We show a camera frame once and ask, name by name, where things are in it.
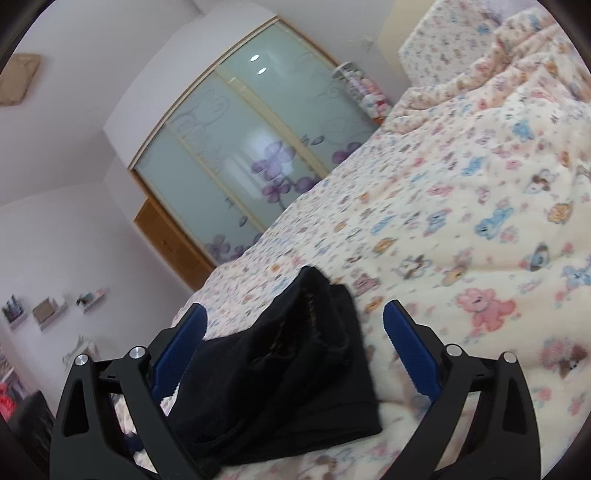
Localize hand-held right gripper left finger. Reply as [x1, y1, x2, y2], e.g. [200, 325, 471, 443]
[48, 303, 208, 480]

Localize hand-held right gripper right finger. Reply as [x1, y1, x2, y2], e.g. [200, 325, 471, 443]
[382, 299, 542, 480]

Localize black pants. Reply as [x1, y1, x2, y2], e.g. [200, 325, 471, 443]
[159, 265, 384, 467]

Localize wooden door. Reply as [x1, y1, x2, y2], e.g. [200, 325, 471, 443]
[134, 198, 215, 291]

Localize animal print fleece blanket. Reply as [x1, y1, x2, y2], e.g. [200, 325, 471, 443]
[115, 0, 591, 480]

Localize black chair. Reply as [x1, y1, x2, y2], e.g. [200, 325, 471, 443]
[9, 390, 58, 462]

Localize floral glass sliding wardrobe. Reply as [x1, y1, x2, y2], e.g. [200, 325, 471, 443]
[128, 17, 370, 268]

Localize clear cylinder of plush toys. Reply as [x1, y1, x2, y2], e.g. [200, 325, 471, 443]
[332, 62, 393, 123]

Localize beige square ceiling lamp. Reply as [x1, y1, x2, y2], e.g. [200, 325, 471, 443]
[0, 53, 42, 107]

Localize animal print pillow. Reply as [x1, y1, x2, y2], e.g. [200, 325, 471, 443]
[399, 0, 506, 88]

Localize cream headboard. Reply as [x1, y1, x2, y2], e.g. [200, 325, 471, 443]
[376, 0, 435, 79]

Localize white wall shelf small items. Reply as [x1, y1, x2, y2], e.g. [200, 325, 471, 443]
[76, 288, 108, 313]

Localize white wall shelf brown box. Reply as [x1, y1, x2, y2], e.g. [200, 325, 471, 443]
[32, 298, 69, 330]

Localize white wall shelf with books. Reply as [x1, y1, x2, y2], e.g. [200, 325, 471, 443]
[2, 295, 26, 329]

